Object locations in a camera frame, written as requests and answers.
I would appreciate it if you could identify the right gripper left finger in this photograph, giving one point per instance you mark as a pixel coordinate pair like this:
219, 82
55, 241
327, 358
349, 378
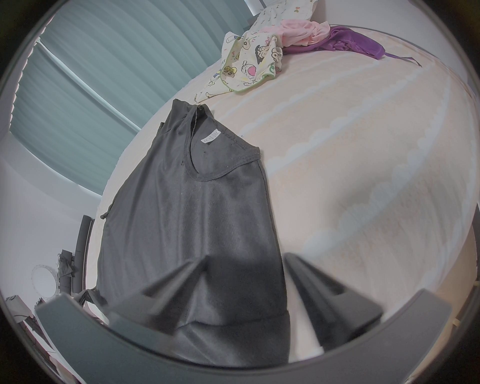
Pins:
165, 300

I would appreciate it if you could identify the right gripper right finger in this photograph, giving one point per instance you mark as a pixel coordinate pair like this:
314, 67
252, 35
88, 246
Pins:
330, 311

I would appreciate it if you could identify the black T-shirt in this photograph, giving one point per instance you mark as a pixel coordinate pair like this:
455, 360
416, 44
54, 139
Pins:
187, 206

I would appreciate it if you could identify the bed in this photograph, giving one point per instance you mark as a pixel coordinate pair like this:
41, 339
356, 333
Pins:
356, 168

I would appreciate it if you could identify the black chest of drawers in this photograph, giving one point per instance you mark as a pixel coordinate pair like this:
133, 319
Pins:
84, 247

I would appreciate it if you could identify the dark grey dressing table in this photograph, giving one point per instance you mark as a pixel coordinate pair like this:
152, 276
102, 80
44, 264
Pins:
66, 279

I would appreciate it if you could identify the round white mirror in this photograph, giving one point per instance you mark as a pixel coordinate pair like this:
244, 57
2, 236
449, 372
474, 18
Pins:
44, 281

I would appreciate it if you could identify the blue-green curtain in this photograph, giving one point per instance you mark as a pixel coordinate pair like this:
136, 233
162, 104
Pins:
67, 123
150, 45

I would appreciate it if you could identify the white printed pyjamas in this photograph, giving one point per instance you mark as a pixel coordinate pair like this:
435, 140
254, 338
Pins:
247, 63

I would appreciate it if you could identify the purple garment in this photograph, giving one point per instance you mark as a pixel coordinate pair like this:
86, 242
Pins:
348, 41

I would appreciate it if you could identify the pink garment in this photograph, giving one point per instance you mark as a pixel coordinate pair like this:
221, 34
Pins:
300, 33

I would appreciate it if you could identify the white printed pillow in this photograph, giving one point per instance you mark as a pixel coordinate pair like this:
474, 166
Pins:
292, 6

